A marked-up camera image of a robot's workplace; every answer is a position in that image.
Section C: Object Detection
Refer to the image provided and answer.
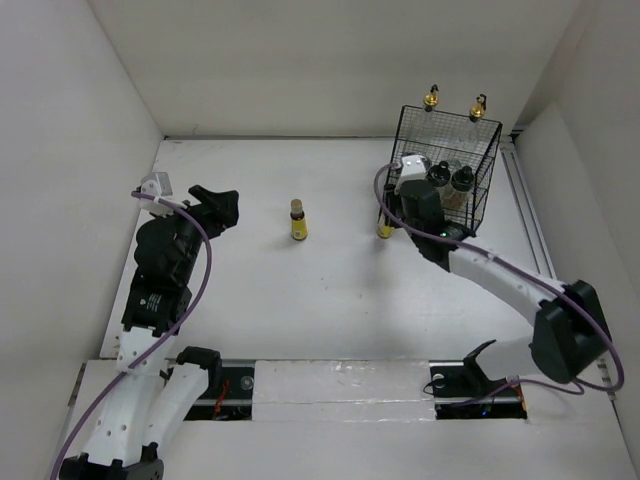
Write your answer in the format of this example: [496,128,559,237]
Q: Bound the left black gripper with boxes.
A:
[152,185,237,282]

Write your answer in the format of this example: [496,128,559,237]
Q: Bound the small yellow bottle cork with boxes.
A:
[290,199,308,241]
[376,210,396,239]

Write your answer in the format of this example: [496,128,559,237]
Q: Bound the black top salt shaker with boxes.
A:
[427,161,451,195]

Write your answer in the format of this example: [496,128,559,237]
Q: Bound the brown spice shaker black top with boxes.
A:
[445,165,475,211]

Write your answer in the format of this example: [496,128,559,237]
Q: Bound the clear oil bottle gold spout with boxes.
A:
[449,93,487,164]

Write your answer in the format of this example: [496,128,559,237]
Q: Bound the dark sauce bottle gold spout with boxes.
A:
[416,84,439,144]

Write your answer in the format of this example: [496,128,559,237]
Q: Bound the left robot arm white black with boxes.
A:
[51,183,239,479]

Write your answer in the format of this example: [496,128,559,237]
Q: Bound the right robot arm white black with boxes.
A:
[381,180,624,397]

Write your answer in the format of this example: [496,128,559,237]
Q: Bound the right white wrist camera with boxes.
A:
[394,154,432,195]

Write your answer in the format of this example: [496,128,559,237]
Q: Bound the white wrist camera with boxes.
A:
[134,172,173,217]
[394,154,432,195]

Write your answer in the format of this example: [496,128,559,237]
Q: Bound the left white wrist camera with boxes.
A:
[134,172,173,217]

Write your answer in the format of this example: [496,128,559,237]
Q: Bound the black wire rack basket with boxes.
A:
[391,105,502,231]

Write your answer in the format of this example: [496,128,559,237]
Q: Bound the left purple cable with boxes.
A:
[52,192,214,480]

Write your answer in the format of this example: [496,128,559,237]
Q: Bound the purple cable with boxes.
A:
[374,162,625,406]
[52,192,214,480]

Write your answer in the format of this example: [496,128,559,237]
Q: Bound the metal rail right edge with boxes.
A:
[500,135,556,278]

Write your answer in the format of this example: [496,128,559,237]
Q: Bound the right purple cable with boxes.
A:
[374,162,625,406]

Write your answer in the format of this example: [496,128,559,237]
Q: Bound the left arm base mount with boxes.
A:
[185,364,255,422]

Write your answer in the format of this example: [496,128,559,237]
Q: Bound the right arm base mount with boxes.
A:
[423,369,528,420]

